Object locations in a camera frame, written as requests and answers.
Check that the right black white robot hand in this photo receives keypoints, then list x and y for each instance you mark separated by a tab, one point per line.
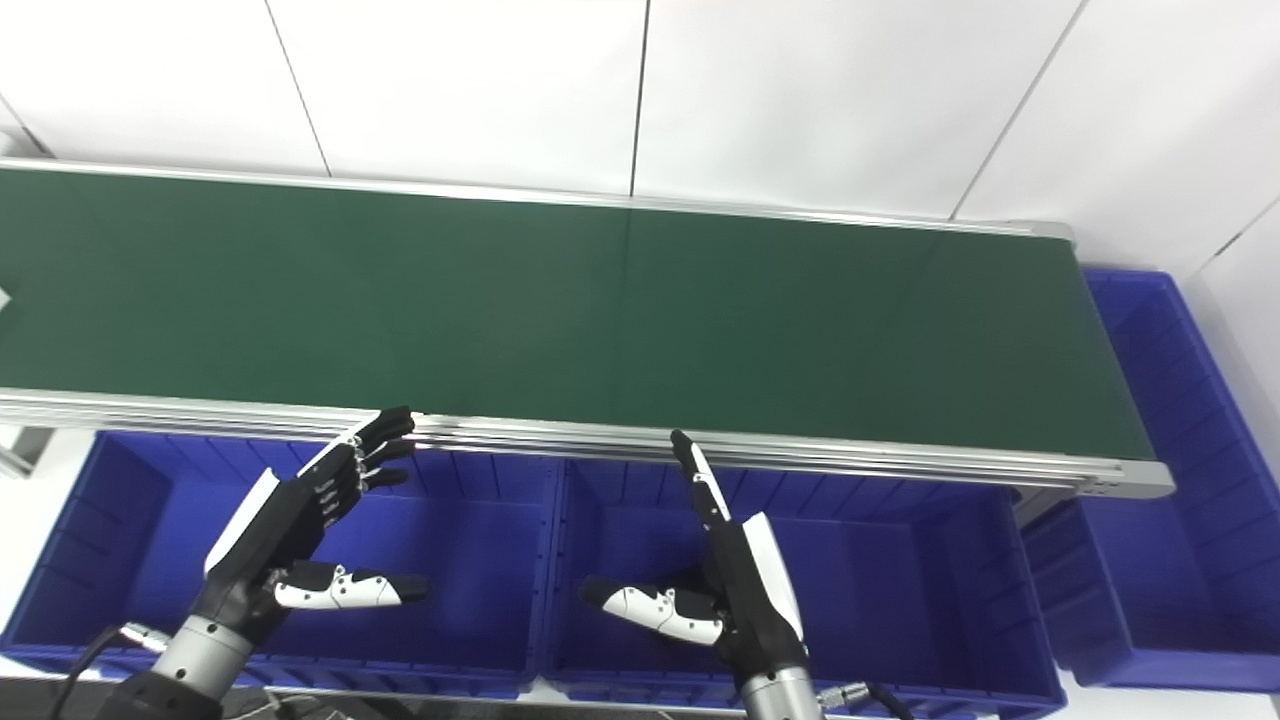
745	600

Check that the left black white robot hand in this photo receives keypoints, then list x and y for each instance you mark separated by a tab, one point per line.
280	525

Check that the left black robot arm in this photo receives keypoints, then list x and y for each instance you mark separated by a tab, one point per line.
195	660

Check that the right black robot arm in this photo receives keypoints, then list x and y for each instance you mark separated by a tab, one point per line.
780	697

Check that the green conveyor belt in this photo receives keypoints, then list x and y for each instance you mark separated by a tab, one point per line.
800	455
560	310

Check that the blue plastic bin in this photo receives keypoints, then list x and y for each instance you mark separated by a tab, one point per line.
470	560
900	590
1170	560

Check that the aluminium conveyor leg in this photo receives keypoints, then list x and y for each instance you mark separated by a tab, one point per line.
25	450

